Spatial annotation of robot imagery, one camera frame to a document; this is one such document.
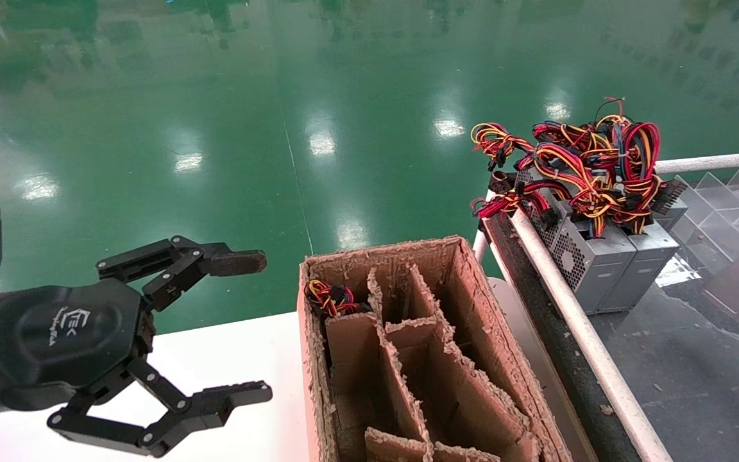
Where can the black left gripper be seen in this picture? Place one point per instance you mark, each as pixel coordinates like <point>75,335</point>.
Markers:
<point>73,333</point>

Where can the torn cardboard divider grid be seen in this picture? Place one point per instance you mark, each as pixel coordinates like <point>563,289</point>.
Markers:
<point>414,359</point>

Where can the worn brown cardboard box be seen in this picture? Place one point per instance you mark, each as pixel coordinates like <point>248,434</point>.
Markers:
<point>504,346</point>

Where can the grey power supply black connector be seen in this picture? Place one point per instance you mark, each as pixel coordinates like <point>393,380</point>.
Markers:
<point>671,196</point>

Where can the clear plastic divider tray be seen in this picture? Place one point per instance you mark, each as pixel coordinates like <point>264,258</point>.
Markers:
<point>729,224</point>

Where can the short white pipe post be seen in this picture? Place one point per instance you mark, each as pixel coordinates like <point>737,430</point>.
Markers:
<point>480,244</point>

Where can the grey cart frame edge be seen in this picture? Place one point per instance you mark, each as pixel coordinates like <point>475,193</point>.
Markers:
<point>536,359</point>

